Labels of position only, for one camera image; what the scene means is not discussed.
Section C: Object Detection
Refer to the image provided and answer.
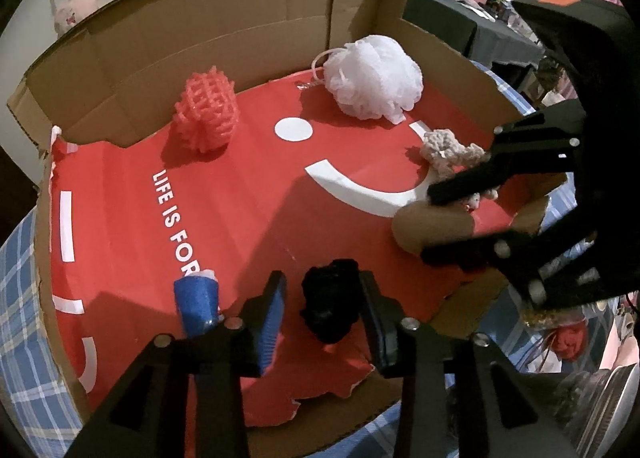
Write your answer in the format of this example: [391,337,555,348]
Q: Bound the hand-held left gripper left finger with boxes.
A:
[65,270,288,458]

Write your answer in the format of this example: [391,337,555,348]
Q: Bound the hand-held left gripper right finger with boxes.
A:
[357,270,576,458]

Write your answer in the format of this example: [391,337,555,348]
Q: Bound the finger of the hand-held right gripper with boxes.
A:
[420,230,616,311]
[426,100,588,206]

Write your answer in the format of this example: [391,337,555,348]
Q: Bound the beige crochet piece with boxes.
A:
[419,129,500,211]

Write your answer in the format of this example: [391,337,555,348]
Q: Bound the round brown sponge pad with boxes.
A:
[391,202,476,255]

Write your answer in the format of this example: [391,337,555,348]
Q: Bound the black knitted cloth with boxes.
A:
[300,259,362,345]

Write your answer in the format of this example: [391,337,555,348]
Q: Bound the red yarn ball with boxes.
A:
[547,320,590,364]

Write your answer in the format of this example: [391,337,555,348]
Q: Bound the white mesh bath pouf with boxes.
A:
[311,34,423,125]

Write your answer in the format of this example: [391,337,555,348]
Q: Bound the cardboard box with red lining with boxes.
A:
[6,0,568,458]

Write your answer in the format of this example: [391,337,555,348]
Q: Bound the coral mesh bath sponge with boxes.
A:
[174,66,237,154]

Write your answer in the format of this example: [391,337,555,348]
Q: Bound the small glass jar golden contents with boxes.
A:
[520,300,566,331]

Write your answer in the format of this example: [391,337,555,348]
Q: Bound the table with black cloth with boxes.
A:
[402,0,546,74]

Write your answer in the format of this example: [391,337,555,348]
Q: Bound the large glass jar dark contents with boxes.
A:
[545,363,640,458]

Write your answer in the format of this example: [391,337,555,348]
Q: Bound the pale pink plush toy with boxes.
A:
[52,0,98,36]

